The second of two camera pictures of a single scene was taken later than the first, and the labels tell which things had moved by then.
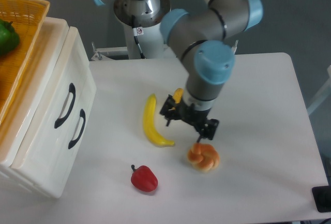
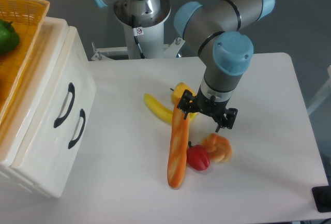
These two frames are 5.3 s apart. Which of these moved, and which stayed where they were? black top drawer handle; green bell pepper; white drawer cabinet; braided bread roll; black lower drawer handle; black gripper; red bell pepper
Moved: black gripper; red bell pepper; braided bread roll
Stayed: white drawer cabinet; green bell pepper; black lower drawer handle; black top drawer handle
